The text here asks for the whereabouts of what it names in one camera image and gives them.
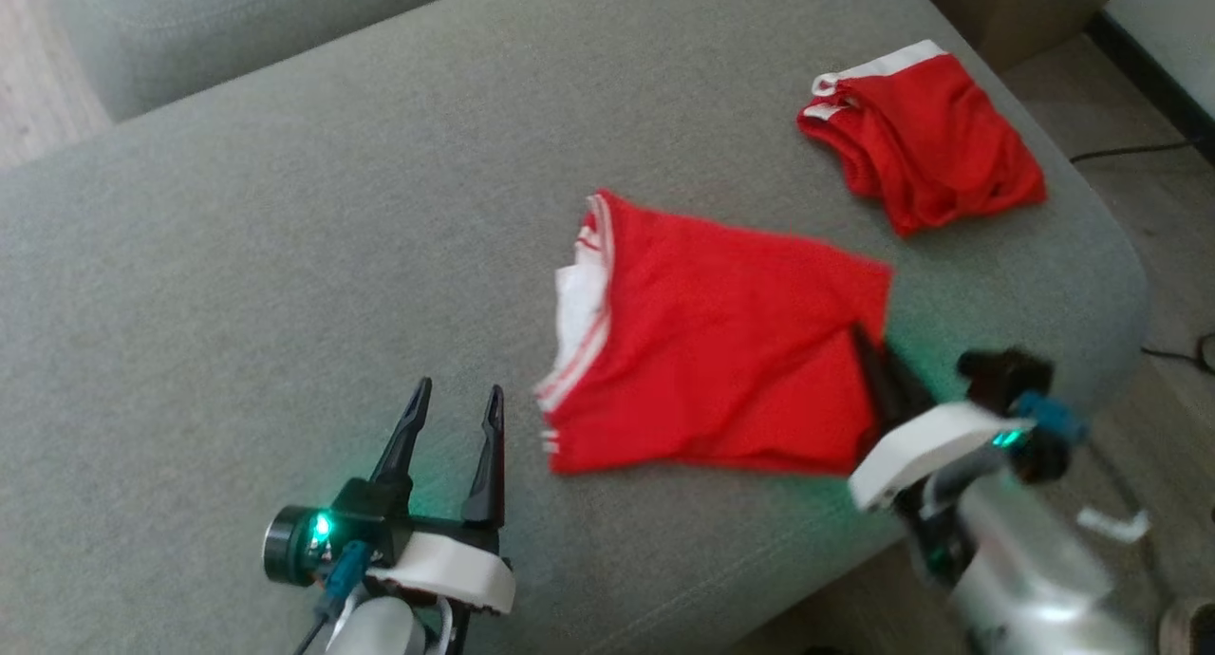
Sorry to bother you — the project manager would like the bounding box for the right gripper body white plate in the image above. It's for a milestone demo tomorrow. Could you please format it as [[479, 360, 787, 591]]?
[[847, 401, 1078, 582]]

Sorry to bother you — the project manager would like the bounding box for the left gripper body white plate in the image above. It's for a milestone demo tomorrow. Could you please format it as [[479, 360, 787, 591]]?
[[263, 477, 518, 618]]

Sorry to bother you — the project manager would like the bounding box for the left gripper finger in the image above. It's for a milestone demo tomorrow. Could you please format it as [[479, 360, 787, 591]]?
[[461, 384, 507, 530], [369, 377, 434, 491]]

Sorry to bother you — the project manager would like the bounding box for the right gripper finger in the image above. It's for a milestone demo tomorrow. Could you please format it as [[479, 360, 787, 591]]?
[[848, 322, 905, 440], [883, 344, 938, 421]]

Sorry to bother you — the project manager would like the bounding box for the red basketball jersey number 23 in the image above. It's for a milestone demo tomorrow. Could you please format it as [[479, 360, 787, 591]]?
[[533, 190, 895, 477]]

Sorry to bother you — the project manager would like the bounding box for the red shorts white waistband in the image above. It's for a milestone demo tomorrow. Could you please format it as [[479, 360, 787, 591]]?
[[795, 40, 1049, 238]]

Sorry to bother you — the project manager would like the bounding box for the large grey sofa seat cushion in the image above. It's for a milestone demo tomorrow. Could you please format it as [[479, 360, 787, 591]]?
[[0, 0, 1151, 655]]

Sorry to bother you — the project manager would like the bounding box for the black baseboard strip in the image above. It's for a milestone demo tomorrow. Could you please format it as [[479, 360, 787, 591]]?
[[1085, 11, 1215, 145]]

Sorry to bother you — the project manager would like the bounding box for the yellow-brown cardboard box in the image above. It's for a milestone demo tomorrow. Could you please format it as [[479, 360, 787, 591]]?
[[902, 0, 1132, 73]]

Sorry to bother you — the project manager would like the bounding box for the small grey sofa cushion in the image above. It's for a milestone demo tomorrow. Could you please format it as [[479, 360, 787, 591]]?
[[43, 0, 518, 124]]

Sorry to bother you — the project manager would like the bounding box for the left blue-plug camera cable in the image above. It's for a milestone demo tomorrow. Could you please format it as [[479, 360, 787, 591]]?
[[294, 539, 373, 655]]

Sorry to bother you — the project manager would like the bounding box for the blue-plug camera cable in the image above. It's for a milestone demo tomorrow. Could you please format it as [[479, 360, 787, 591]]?
[[294, 539, 373, 655], [1009, 392, 1173, 599]]

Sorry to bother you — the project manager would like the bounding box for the right blue-plug camera cable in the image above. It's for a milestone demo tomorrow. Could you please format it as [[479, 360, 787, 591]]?
[[1009, 392, 1173, 599]]

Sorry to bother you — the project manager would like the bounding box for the white cable tag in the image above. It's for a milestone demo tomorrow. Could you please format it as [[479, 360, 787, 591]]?
[[1075, 506, 1151, 545]]

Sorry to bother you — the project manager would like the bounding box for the thin black floor cable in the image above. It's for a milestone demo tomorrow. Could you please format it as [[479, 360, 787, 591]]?
[[1139, 330, 1215, 376], [1070, 135, 1215, 166]]

